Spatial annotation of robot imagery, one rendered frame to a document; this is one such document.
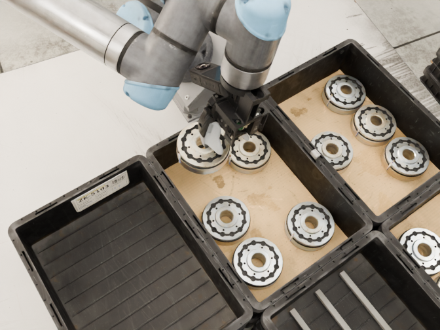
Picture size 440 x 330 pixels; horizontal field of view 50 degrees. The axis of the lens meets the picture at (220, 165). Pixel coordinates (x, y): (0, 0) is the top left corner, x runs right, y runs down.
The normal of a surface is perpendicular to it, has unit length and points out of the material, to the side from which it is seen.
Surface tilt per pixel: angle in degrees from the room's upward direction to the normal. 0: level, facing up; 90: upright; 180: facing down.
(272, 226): 0
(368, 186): 0
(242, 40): 83
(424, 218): 0
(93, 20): 17
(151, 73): 42
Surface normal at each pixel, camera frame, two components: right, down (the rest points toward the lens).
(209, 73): -0.19, -0.82
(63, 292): 0.06, -0.47
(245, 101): -0.80, 0.43
